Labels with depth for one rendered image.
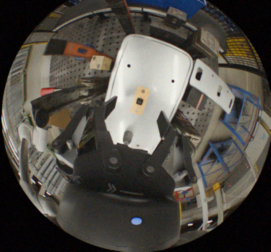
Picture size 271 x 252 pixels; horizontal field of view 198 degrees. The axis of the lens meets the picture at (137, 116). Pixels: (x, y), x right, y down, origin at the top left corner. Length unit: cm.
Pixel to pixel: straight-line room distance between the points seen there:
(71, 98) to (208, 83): 39
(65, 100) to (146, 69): 21
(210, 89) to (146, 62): 23
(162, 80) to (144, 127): 16
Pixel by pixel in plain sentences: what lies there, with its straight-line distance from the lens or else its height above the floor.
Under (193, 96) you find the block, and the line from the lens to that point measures 32.
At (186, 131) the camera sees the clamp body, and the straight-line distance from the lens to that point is 30.
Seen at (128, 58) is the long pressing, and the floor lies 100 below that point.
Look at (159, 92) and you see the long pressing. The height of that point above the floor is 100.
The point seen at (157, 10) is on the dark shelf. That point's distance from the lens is 34.
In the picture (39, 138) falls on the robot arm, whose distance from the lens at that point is 90.
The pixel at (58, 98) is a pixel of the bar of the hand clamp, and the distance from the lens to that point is 19.
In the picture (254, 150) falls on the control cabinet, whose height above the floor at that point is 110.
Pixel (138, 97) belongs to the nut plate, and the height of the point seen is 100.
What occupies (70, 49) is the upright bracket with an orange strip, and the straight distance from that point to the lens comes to 18.
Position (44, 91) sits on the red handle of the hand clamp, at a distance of 27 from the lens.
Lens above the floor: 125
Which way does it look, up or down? 65 degrees down
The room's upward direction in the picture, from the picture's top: 170 degrees counter-clockwise
